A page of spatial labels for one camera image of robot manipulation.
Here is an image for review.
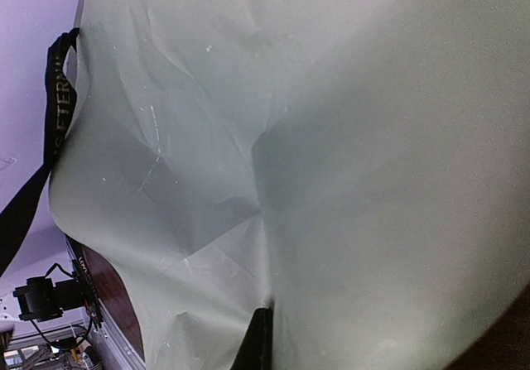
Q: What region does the aluminium front rail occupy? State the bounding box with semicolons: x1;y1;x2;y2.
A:
90;305;146;370

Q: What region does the black printed ribbon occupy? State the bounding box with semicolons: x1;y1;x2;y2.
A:
1;27;80;272

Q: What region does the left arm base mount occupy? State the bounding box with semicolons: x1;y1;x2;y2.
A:
12;260;104;329

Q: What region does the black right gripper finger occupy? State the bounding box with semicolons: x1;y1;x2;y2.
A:
234;307;273;370

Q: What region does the green wrapping paper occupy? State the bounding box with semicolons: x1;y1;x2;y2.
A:
50;0;529;369

